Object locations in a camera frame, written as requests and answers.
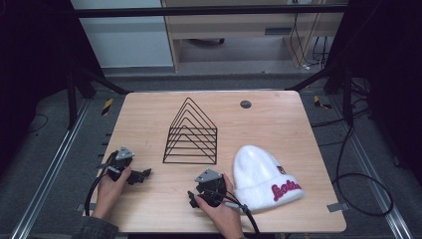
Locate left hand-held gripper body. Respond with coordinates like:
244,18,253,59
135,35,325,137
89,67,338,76
105,144,135,182

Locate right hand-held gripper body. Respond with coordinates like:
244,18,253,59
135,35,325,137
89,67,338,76
194,168,229,209

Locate black wire rack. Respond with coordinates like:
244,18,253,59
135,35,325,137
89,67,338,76
161,97,219,166

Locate white knit beanie hat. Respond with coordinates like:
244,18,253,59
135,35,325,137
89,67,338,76
232,144,305,214

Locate person's left hand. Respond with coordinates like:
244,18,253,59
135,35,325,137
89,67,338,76
92,165,132,221

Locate person's right hand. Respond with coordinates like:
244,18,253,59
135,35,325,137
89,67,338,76
194,173,246,239

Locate grey tape piece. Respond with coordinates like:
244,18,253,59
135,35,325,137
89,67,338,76
325,201,350,214
75,202,98,213

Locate yellow black tape strip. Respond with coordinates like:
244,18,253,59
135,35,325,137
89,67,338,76
313,95,333,111
101,98,114,117

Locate black metal stand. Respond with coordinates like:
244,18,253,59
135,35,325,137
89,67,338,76
65,63,131,131
285,63,356,127

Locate white cabinet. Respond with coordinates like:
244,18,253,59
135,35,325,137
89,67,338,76
70,0,175,70

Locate left hand-held gripper cable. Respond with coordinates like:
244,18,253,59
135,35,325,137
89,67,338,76
84,149,119,217

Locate hand-held gripper cable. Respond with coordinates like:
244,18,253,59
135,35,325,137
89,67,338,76
202,189,262,239
84,149,119,217

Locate right hand-held gripper cable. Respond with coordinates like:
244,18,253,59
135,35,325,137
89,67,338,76
202,189,262,239

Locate aluminium floor rail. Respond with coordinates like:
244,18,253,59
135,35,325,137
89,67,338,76
327,96,414,239
9,99,92,239

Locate hanging cables bundle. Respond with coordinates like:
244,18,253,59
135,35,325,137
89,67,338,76
288,0,331,72

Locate black horizontal frame bar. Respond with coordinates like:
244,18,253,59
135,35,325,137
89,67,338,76
70,4,350,20

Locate black floor cable loop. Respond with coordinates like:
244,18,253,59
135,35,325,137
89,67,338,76
330,109,395,218

